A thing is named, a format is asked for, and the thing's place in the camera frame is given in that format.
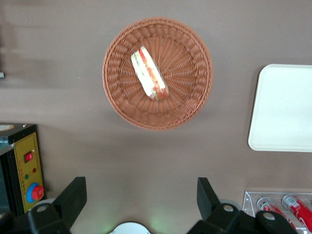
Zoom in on round brown wicker basket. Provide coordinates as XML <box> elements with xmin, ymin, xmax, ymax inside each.
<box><xmin>101</xmin><ymin>16</ymin><xmax>215</xmax><ymax>132</ymax></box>

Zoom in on clear acrylic bottle rack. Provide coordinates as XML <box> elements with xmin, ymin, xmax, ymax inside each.
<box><xmin>242</xmin><ymin>190</ymin><xmax>312</xmax><ymax>232</ymax></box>

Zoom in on cream plastic tray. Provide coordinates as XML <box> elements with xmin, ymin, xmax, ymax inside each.
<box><xmin>248</xmin><ymin>63</ymin><xmax>312</xmax><ymax>153</ymax></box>

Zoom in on triangle sandwich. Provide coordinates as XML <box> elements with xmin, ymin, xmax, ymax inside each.
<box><xmin>130</xmin><ymin>45</ymin><xmax>170</xmax><ymax>101</ymax></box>

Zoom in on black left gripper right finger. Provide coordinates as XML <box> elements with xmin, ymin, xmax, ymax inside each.
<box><xmin>185</xmin><ymin>177</ymin><xmax>242</xmax><ymax>234</ymax></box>

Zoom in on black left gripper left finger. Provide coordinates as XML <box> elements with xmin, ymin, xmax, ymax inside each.
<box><xmin>27</xmin><ymin>176</ymin><xmax>88</xmax><ymax>234</ymax></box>

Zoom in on black food warmer yellow panel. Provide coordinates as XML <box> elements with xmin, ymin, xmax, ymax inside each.
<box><xmin>0</xmin><ymin>123</ymin><xmax>46</xmax><ymax>217</ymax></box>

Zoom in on red cola bottle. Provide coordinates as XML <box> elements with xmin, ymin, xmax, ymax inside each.
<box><xmin>282</xmin><ymin>194</ymin><xmax>312</xmax><ymax>232</ymax></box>
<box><xmin>256</xmin><ymin>196</ymin><xmax>297</xmax><ymax>231</ymax></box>

